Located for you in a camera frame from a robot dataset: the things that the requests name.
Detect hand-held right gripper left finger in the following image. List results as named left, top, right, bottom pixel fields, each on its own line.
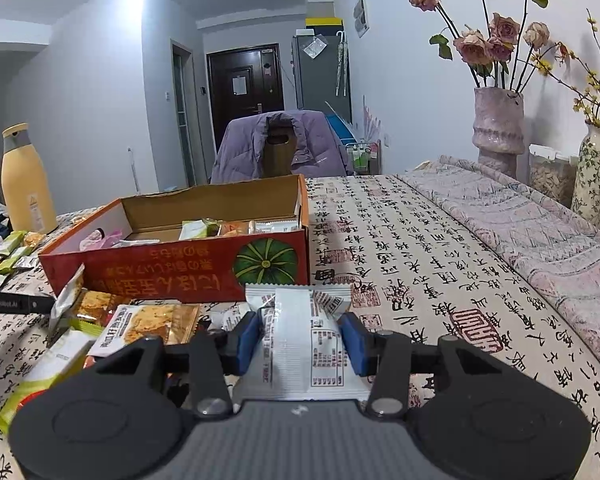
left=84, top=311, right=264, bottom=419

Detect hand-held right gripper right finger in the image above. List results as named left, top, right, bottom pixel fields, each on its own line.
left=338, top=312, right=519, bottom=419

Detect white red print snack packet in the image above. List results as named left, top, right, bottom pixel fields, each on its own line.
left=232, top=282, right=374, bottom=402

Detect red cardboard box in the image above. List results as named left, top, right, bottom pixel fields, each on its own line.
left=38, top=175, right=311, bottom=304

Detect small green packet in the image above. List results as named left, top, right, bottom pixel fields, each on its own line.
left=0, top=230, right=28, bottom=257
left=0, top=252, right=36, bottom=277

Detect pink snack packet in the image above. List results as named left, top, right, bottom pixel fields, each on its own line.
left=79, top=229, right=124, bottom=252

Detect gold snack packet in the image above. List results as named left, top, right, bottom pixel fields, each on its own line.
left=219, top=220, right=253, bottom=237

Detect yellow bottle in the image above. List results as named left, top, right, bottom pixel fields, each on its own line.
left=1, top=122, right=59, bottom=235

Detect wooden chair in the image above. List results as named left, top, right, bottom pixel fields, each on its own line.
left=265, top=125, right=299, bottom=179

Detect purple jacket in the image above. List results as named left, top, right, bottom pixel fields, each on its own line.
left=211, top=110, right=354, bottom=184

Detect pink quilted blanket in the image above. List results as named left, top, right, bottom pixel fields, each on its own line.
left=397, top=155, right=600, bottom=332

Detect blue box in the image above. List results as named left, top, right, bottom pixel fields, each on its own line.
left=325, top=112, right=354, bottom=144

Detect dark brown door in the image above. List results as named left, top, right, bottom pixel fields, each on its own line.
left=206, top=46, right=281, bottom=117

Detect pink textured vase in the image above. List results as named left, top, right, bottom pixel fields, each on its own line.
left=472, top=86, right=525, bottom=180

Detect clear storage jar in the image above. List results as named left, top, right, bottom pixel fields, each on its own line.
left=529, top=144, right=579, bottom=206

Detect grey refrigerator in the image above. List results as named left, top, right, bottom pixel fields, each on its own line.
left=292, top=32, right=352, bottom=126

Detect folded umbrella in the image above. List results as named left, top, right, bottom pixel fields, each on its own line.
left=335, top=30, right=349, bottom=97

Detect floral ceramic vase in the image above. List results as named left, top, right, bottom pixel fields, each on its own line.
left=571, top=121, right=600, bottom=229

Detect clear plastic pouch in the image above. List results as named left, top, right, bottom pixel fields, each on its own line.
left=302, top=36, right=327, bottom=60

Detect dried pink roses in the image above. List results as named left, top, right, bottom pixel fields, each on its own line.
left=402, top=0, right=571, bottom=94

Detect yellow blossom branches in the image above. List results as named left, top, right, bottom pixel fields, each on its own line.
left=530, top=7, right=600, bottom=139

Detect white mop handle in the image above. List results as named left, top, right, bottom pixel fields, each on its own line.
left=127, top=147, right=142, bottom=195

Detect wire storage rack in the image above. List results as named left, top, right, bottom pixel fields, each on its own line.
left=345, top=140, right=382, bottom=176

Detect wall picture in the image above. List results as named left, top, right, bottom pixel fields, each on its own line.
left=355, top=0, right=370, bottom=39

